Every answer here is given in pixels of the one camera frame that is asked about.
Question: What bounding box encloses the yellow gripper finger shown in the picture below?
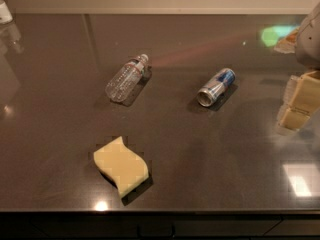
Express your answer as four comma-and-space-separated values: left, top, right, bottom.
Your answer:
277, 105, 310, 131

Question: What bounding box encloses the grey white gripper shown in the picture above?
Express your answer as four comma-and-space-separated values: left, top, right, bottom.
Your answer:
283, 2, 320, 114

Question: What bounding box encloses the red bull can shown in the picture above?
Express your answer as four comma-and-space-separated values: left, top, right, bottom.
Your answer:
196, 68, 236, 107

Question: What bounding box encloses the clear plastic water bottle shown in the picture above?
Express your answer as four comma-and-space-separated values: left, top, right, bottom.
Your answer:
105, 54, 149, 103

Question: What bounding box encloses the yellow wavy sponge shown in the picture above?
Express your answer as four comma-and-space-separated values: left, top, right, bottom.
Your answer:
93, 137, 149, 198

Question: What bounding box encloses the white object at top left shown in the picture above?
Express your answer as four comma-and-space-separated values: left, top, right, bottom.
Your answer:
0, 0, 13, 24

